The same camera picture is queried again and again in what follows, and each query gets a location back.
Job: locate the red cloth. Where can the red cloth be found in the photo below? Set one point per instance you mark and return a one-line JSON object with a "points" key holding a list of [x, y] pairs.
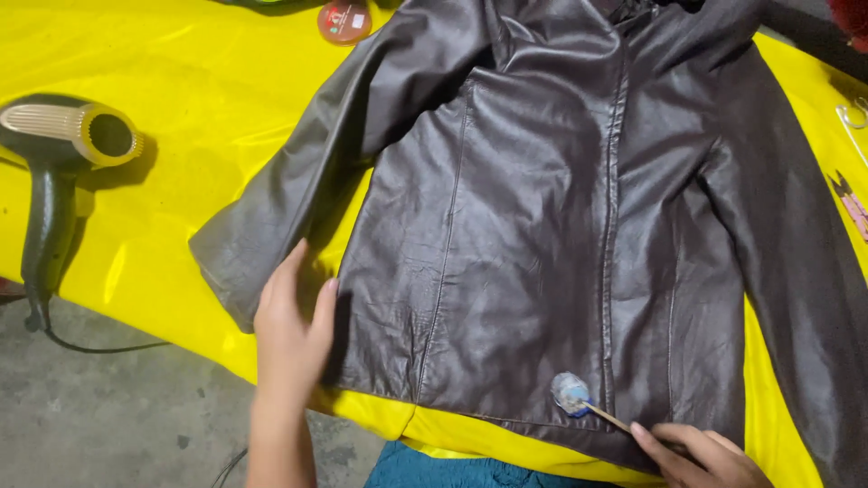
{"points": [[851, 20]]}

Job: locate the round brown polish tin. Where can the round brown polish tin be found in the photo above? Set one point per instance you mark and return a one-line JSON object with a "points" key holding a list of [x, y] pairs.
{"points": [[344, 22]]}

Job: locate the dark brown leather jacket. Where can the dark brown leather jacket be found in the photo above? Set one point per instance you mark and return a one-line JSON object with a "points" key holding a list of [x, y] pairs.
{"points": [[515, 237]]}

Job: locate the dark grey cloth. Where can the dark grey cloth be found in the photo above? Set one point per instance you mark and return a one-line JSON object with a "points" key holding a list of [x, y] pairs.
{"points": [[800, 27]]}

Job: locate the person's teal trousers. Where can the person's teal trousers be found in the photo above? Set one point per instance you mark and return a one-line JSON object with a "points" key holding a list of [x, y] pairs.
{"points": [[441, 471]]}

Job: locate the foam dauber with wooden stick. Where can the foam dauber with wooden stick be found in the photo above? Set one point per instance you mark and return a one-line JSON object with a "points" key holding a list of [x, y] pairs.
{"points": [[569, 393]]}

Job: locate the yellow plastic table sheet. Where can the yellow plastic table sheet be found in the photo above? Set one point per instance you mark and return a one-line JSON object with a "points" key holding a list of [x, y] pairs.
{"points": [[169, 68]]}

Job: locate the clear plastic hook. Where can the clear plastic hook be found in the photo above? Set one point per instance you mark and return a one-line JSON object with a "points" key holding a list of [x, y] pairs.
{"points": [[853, 118]]}

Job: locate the dark hair dryer, beige nozzle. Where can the dark hair dryer, beige nozzle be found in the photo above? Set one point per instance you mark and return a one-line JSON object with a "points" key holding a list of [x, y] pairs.
{"points": [[47, 223]]}

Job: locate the pink and brown clip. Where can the pink and brown clip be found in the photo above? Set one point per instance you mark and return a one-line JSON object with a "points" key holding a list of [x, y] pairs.
{"points": [[852, 203]]}

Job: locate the person's right hand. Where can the person's right hand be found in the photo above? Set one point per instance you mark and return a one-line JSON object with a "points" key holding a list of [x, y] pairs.
{"points": [[712, 467]]}

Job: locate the person's left hand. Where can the person's left hand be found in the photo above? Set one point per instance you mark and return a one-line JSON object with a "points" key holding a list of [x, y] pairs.
{"points": [[291, 345]]}

